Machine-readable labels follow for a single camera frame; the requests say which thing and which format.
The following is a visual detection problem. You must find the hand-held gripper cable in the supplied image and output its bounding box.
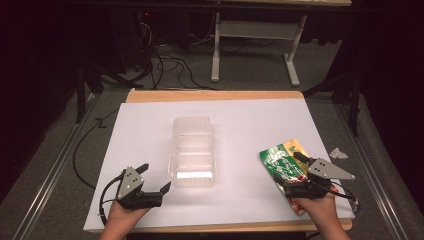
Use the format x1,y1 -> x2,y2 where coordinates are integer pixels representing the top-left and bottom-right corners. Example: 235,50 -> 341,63
97,175 -> 125,226
328,181 -> 362,215

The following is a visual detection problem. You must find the black floor cable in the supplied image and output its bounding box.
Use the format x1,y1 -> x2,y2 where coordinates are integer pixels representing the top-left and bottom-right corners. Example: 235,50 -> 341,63
72,109 -> 119,191

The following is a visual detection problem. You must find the metal floor rail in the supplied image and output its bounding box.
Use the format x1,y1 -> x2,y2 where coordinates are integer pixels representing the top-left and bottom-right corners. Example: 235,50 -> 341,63
12,94 -> 101,240
334,96 -> 416,240

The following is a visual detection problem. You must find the left hand-held gripper cable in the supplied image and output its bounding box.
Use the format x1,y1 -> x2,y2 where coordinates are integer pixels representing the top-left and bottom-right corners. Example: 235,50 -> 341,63
97,175 -> 125,226

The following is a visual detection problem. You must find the tangle of black cables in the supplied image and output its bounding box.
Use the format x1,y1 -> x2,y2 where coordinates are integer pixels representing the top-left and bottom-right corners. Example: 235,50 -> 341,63
133,13 -> 218,92

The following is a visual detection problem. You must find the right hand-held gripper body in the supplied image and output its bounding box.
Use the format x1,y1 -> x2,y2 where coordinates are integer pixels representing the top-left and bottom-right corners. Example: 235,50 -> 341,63
282,157 -> 356,201

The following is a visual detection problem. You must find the white desk frame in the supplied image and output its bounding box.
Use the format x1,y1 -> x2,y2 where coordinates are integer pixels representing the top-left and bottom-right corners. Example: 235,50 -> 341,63
210,12 -> 308,88

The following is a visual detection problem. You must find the person's left hand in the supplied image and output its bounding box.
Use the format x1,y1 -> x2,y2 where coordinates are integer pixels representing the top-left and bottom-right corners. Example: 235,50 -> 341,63
106,200 -> 151,232

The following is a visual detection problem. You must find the clear plastic container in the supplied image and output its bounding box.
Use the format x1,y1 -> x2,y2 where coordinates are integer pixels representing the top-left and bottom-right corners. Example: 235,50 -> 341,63
167,116 -> 217,189

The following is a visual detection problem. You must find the green snack packet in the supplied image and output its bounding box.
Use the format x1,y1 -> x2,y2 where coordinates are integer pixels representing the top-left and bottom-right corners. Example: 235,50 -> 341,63
258,138 -> 313,216

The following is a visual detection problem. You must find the person's right hand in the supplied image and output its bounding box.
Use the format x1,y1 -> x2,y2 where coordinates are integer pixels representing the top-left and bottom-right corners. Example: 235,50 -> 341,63
292,192 -> 338,232

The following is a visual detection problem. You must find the white paper sheet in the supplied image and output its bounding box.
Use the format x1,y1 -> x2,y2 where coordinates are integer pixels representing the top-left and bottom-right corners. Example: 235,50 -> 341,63
82,98 -> 356,233

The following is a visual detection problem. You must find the black metal stand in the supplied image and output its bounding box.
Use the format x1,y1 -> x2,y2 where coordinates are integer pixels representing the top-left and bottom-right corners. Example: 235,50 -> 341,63
73,61 -> 134,125
302,70 -> 365,138

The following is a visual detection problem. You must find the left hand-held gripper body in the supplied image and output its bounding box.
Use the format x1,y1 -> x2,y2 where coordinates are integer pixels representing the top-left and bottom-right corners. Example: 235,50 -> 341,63
116,165 -> 164,211

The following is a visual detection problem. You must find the black computer tower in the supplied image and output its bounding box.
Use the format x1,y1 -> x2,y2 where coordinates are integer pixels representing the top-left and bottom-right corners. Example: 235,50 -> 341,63
108,9 -> 156,75

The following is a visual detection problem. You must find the crumpled white paper scrap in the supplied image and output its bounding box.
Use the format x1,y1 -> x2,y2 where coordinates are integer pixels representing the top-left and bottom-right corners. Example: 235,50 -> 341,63
329,147 -> 350,160

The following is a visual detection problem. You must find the right hand-held gripper cable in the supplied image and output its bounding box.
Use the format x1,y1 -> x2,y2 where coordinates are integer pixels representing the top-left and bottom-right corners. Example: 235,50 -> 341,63
328,181 -> 362,215

